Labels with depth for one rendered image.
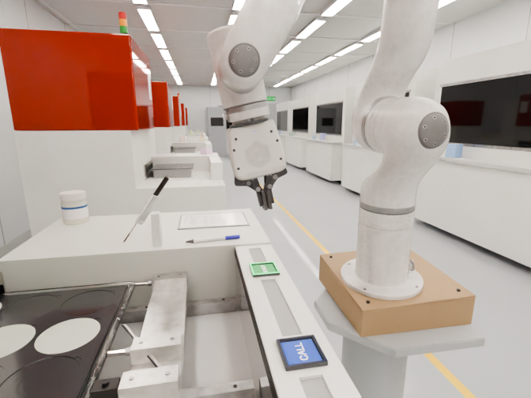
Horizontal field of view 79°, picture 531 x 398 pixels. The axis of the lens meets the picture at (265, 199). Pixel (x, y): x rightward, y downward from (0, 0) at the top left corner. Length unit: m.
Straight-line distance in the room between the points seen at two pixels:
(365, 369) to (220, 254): 0.45
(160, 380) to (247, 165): 0.37
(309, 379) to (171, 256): 0.49
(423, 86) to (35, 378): 5.03
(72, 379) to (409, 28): 0.81
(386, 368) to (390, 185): 0.44
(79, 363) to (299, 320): 0.35
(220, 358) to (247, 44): 0.56
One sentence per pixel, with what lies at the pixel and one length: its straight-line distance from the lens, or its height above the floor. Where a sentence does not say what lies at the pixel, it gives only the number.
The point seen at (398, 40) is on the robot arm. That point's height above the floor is 1.42.
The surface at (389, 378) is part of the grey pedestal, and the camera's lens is 0.93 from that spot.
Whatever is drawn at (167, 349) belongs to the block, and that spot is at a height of 0.90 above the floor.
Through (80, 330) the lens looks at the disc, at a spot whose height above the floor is 0.90.
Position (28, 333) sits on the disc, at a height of 0.90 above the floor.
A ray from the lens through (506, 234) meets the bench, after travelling 3.68.
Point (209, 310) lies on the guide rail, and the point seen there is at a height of 0.83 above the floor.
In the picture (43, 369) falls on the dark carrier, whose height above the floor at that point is 0.90.
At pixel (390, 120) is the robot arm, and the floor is 1.27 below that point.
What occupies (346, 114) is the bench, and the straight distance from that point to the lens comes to 7.01.
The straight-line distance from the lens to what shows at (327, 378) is 0.46.
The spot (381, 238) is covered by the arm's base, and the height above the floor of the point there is 1.02.
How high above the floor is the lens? 1.26
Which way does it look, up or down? 13 degrees down
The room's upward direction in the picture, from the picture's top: straight up
